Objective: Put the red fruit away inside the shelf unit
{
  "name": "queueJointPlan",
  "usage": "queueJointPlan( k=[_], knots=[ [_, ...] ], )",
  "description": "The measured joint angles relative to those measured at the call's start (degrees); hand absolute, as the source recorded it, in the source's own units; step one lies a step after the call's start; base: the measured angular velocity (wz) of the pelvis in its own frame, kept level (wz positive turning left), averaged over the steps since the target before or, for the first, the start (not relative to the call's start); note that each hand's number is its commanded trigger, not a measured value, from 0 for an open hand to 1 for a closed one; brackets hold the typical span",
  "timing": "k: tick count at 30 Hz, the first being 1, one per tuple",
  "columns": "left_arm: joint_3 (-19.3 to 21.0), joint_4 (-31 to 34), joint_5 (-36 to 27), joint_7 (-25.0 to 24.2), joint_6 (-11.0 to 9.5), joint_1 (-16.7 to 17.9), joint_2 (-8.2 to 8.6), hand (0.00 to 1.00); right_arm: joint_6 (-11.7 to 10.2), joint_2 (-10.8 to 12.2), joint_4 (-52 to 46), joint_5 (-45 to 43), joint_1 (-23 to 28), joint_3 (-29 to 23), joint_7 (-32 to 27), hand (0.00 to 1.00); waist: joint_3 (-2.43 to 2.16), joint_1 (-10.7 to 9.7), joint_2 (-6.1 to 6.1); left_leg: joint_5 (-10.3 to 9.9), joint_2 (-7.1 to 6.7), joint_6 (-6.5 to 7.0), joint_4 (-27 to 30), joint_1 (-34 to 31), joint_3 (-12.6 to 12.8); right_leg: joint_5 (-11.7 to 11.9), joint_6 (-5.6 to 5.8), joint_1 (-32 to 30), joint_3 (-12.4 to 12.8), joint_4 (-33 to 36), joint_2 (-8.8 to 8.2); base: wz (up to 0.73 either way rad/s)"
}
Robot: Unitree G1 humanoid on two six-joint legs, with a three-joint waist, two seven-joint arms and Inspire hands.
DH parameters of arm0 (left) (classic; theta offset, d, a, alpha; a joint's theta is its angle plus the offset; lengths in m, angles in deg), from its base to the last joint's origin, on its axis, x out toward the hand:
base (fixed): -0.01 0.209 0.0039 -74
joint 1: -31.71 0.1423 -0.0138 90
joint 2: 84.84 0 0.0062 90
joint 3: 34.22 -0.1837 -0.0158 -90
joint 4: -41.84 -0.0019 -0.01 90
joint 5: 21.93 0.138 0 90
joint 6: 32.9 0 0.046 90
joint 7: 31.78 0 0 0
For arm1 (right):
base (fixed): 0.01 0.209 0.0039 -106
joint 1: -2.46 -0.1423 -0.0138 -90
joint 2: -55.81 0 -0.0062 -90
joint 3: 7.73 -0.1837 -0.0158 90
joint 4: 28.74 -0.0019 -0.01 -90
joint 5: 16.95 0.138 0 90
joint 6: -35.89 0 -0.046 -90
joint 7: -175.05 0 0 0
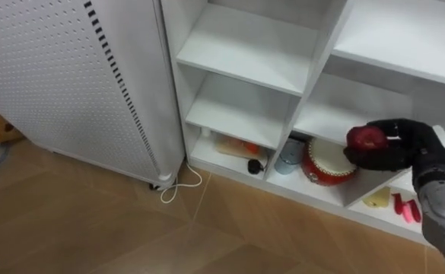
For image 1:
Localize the light blue metal cup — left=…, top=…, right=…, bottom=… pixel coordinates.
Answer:
left=274, top=138, right=306, bottom=176

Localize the small black round object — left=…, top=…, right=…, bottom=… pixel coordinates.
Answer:
left=246, top=158, right=265, bottom=176

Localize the white power cable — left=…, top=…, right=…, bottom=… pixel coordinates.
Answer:
left=160, top=161, right=204, bottom=205

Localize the red apple soft toy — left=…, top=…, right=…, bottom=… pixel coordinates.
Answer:
left=345, top=125, right=389, bottom=151

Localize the white shelf unit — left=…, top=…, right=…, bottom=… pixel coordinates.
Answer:
left=160, top=0, right=445, bottom=247

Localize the pale yellow soft toy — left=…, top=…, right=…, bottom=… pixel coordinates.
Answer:
left=361, top=186, right=392, bottom=209

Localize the red and pink soft toy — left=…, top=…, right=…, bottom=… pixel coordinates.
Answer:
left=392, top=193, right=422, bottom=225

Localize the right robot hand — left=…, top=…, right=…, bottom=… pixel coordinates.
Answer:
left=343, top=118, right=445, bottom=191

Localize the red drum with white head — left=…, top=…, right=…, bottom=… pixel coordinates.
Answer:
left=301, top=136, right=359, bottom=187

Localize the white perforated panel appliance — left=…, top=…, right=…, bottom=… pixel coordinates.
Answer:
left=0, top=0, right=186, bottom=191

